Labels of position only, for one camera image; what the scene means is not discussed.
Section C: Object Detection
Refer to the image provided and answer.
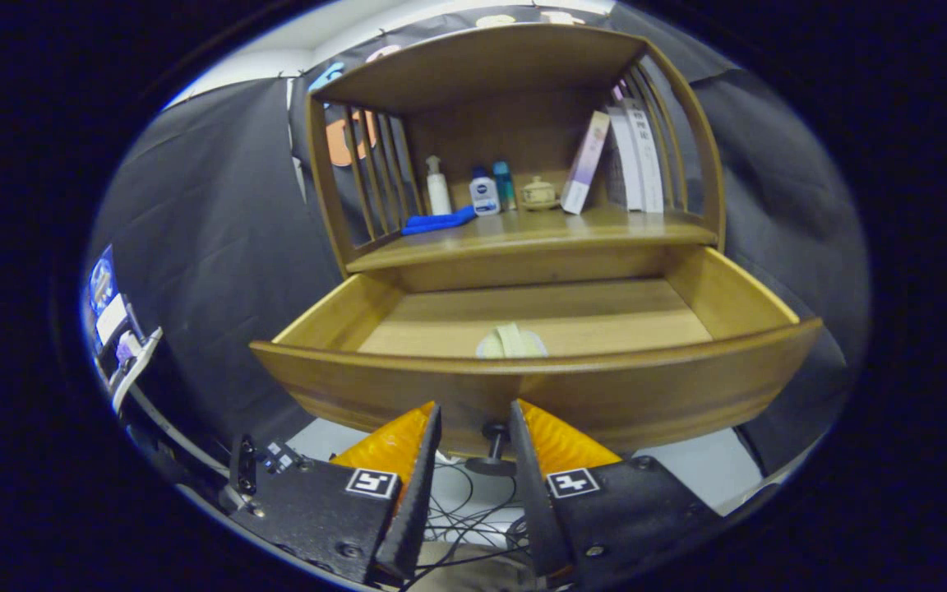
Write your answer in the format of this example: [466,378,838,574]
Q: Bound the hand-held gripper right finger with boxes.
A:
[509,399,725,589]

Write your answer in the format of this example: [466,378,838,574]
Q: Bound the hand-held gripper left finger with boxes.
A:
[227,400,444,586]

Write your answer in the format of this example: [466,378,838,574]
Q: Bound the wooden drawer with black knob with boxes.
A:
[249,244,825,479]

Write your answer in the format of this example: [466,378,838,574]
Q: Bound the pale green item white base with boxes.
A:
[476,323,548,359]

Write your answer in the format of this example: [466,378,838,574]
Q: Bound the wooden countertop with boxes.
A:
[346,206,721,274]

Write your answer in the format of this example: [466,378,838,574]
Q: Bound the wooden cabinet with slatted hutch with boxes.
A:
[305,23,727,293]

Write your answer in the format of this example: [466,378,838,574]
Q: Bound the blue cloth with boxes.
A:
[401,206,478,237]

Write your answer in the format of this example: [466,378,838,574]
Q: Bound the white pump bottle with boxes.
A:
[426,155,453,216]

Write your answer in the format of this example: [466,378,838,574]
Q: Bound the cream lidded teacup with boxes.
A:
[520,176,561,211]

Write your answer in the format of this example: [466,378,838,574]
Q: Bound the small white bottle blue label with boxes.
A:
[470,167,501,216]

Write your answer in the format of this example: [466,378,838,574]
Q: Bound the small teal bottle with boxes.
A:
[493,160,517,212]

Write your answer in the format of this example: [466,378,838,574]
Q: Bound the black backdrop cloth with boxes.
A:
[87,4,869,494]

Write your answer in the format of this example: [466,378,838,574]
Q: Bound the purple white slim box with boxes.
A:
[560,110,611,215]

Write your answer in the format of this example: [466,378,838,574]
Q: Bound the plain white book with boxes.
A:
[605,105,645,212]

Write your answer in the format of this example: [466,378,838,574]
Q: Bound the white printed card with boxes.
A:
[95,294,129,346]

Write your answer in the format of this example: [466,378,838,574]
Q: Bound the white book with printed spine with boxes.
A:
[626,97,666,214]

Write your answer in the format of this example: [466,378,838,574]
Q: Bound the black floor cables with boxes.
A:
[404,448,536,589]

